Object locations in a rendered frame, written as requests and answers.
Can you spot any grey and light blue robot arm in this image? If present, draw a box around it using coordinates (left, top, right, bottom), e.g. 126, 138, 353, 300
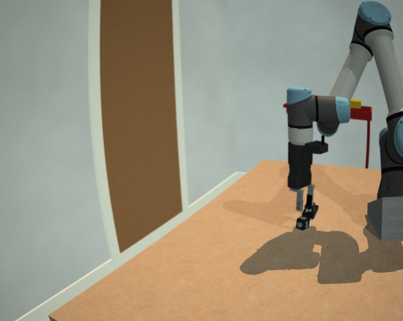
287, 0, 403, 199

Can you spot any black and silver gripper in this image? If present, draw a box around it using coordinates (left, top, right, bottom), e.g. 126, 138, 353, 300
287, 127, 328, 212

